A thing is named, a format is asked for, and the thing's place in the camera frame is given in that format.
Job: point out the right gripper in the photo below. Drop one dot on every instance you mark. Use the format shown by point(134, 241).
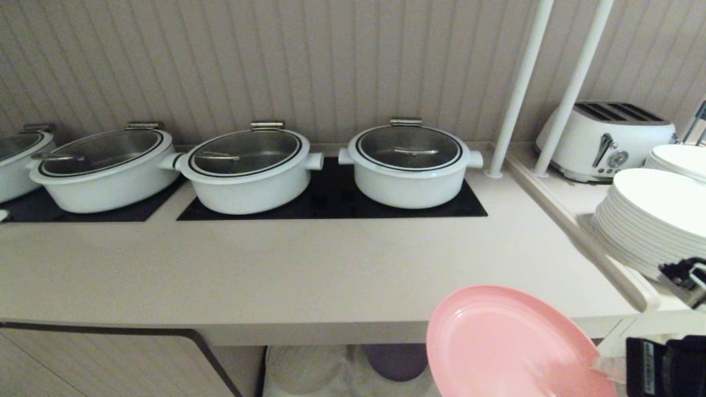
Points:
point(675, 366)

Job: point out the pink plate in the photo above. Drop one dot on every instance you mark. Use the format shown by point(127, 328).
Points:
point(496, 342)

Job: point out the purple plate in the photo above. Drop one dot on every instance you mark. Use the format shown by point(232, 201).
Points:
point(396, 361)

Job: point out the white plate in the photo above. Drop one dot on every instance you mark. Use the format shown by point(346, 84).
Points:
point(306, 369)

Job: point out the stack of white plates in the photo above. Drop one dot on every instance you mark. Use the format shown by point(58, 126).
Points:
point(681, 159)
point(651, 215)

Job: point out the white toaster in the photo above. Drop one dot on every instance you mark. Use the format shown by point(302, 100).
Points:
point(601, 143)

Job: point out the dark metal stand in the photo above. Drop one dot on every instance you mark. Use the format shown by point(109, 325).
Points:
point(696, 124)

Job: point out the white pot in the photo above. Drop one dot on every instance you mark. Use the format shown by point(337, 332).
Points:
point(14, 176)
point(99, 190)
point(408, 187)
point(248, 193)

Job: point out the white pole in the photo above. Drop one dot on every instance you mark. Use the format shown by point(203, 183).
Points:
point(571, 88)
point(521, 88)

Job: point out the glass pot lid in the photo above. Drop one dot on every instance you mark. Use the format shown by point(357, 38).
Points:
point(408, 148)
point(16, 144)
point(105, 149)
point(248, 150)

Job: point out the black hotplate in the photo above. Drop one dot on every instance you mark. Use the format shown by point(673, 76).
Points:
point(331, 198)
point(33, 212)

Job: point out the beige cabinet door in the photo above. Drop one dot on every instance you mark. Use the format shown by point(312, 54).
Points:
point(99, 364)

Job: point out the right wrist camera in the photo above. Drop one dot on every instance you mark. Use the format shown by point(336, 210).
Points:
point(686, 275)

